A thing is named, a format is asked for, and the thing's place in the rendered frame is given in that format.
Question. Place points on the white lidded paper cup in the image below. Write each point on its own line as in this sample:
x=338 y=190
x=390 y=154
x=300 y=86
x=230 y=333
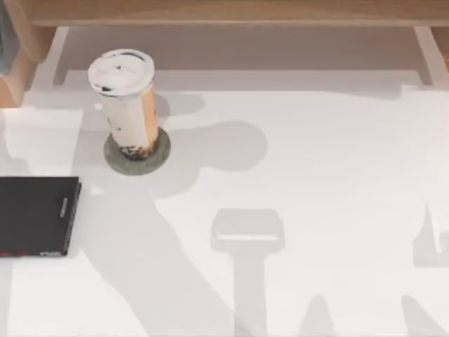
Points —
x=124 y=105

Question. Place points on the wooden shelf unit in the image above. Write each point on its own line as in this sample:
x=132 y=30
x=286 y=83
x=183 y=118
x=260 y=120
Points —
x=224 y=12

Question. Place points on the grey round coaster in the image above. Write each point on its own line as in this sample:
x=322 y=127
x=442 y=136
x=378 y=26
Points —
x=159 y=156

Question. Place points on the black book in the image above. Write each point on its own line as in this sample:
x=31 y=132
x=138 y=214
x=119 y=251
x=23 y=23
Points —
x=33 y=216

